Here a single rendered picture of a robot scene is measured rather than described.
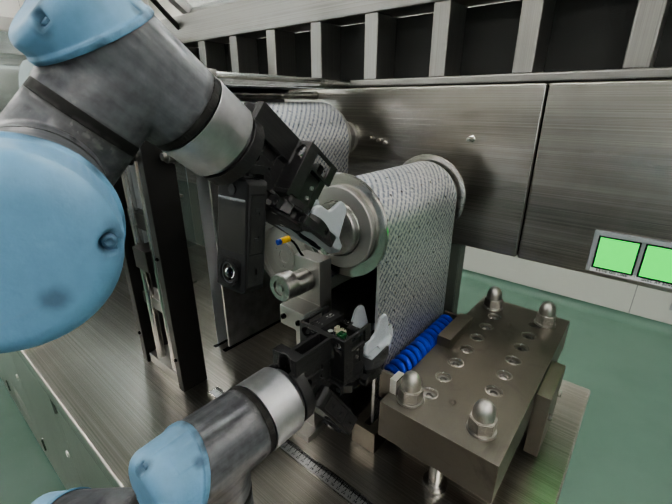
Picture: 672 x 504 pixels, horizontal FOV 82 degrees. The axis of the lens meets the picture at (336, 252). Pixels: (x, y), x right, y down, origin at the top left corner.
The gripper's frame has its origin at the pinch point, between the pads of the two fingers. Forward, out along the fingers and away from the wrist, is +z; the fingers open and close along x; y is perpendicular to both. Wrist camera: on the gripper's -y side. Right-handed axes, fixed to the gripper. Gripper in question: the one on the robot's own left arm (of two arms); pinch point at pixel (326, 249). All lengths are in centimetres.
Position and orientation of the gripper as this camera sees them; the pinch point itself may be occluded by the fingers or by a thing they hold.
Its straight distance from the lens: 50.4
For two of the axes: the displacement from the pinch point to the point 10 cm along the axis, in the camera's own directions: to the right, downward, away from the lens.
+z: 4.9, 3.8, 7.9
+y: 4.1, -9.0, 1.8
